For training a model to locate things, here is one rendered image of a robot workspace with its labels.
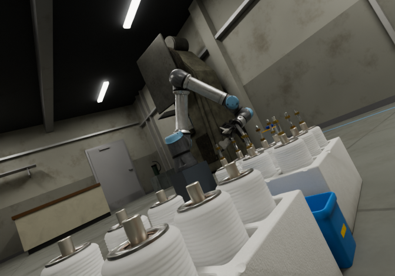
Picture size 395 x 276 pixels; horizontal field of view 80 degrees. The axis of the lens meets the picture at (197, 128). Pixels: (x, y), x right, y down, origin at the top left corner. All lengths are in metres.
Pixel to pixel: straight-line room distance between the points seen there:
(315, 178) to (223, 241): 0.38
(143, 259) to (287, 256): 0.22
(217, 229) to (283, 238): 0.11
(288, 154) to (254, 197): 0.30
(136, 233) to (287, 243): 0.23
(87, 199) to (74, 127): 3.43
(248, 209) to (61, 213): 5.79
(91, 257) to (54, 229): 5.62
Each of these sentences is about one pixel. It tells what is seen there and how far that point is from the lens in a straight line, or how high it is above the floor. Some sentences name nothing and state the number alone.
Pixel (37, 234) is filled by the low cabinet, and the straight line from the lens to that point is 6.12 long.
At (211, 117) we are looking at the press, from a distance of 4.19.
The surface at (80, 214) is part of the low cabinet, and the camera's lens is 6.14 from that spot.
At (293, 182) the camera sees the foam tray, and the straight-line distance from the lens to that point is 0.70.
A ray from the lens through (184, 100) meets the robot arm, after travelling 1.59.
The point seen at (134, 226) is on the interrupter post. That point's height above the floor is 0.27.
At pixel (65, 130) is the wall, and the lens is 8.86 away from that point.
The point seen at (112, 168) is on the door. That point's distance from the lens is 8.63.
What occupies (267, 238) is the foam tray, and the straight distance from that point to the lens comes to 0.37.
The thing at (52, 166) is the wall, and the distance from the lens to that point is 8.55.
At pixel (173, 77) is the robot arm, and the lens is 1.50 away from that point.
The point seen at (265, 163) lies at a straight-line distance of 0.77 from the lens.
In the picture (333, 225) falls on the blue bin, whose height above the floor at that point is 0.08.
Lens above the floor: 0.31
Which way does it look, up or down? 8 degrees up
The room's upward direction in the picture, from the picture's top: 24 degrees counter-clockwise
